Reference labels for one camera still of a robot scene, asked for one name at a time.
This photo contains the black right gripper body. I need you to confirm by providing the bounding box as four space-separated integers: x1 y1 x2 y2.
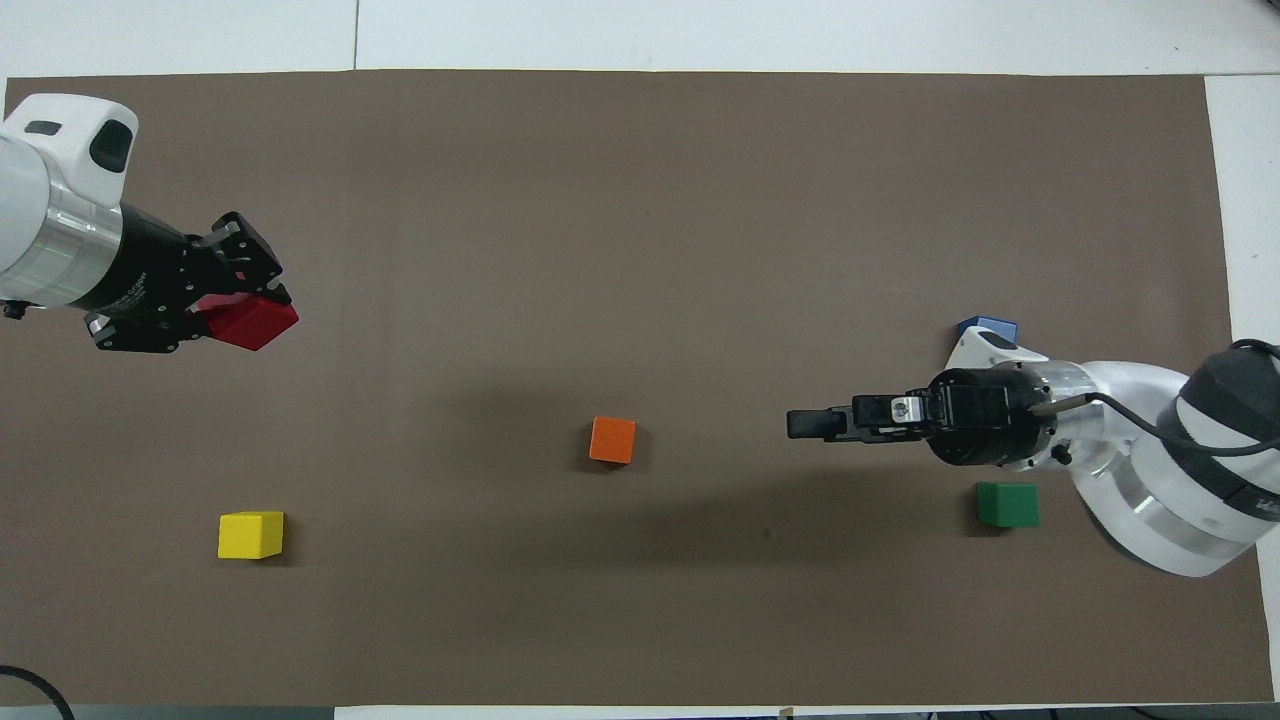
850 364 1059 470

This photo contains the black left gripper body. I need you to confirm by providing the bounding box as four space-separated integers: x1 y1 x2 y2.
84 204 238 356

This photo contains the red wooden block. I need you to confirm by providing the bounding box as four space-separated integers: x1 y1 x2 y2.
195 293 300 352

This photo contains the blue wooden block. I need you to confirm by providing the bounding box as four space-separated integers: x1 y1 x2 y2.
955 316 1019 347

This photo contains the green wooden block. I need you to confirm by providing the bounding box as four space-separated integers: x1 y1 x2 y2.
976 482 1042 530

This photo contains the orange wooden block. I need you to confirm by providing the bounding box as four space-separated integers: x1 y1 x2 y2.
588 416 638 466

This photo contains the yellow wooden block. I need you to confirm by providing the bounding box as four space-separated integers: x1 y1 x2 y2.
217 510 286 561

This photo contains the brown paper mat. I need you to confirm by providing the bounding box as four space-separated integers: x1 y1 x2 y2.
0 68 1276 708

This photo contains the black right arm gripper cable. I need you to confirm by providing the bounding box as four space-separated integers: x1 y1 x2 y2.
1028 338 1280 459

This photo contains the black looped floor cable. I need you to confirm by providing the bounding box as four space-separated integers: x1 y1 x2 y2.
0 664 77 720

